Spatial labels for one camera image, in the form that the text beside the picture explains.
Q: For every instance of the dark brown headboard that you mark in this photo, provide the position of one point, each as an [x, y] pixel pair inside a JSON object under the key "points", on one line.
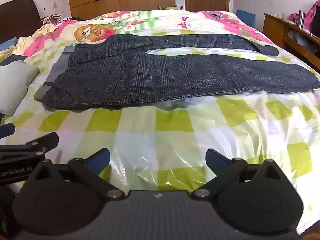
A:
{"points": [[17, 17]]}

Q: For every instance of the wooden side cabinet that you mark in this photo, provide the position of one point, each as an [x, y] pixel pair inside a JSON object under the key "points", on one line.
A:
{"points": [[280, 33]]}

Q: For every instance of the green cloth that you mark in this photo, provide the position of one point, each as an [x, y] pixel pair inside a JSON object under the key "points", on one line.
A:
{"points": [[171, 7]]}

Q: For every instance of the dark grey plaid pants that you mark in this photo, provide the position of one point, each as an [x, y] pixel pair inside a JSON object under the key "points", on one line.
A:
{"points": [[155, 77]]}

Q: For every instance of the blue cloth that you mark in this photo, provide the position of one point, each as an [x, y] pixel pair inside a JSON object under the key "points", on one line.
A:
{"points": [[8, 43]]}

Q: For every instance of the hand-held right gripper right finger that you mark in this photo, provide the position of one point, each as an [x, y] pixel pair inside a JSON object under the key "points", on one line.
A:
{"points": [[217, 160]]}

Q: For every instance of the red container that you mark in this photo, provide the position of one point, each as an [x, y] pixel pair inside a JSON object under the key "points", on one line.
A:
{"points": [[294, 17]]}

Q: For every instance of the cartoon printed checked quilt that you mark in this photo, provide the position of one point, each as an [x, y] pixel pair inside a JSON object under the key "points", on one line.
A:
{"points": [[175, 135]]}

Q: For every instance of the pile of light clothes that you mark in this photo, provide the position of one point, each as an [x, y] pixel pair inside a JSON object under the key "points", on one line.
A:
{"points": [[51, 18]]}

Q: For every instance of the light green pillow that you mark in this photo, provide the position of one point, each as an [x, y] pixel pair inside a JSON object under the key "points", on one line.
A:
{"points": [[13, 85]]}

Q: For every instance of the blue foam mat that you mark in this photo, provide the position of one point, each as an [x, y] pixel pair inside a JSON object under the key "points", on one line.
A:
{"points": [[245, 17]]}

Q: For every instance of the pink plastic bag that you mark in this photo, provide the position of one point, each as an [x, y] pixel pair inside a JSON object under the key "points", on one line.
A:
{"points": [[313, 12]]}

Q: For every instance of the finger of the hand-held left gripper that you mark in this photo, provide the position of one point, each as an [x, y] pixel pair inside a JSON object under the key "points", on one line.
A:
{"points": [[46, 141], [6, 130]]}

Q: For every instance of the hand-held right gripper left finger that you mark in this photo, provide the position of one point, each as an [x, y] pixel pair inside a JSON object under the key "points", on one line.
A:
{"points": [[98, 160]]}

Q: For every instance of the steel thermos bottle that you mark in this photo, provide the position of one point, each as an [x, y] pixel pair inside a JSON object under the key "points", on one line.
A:
{"points": [[301, 20]]}

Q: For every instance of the small dark cloth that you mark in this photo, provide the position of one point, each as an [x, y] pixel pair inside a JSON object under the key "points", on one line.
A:
{"points": [[217, 15]]}

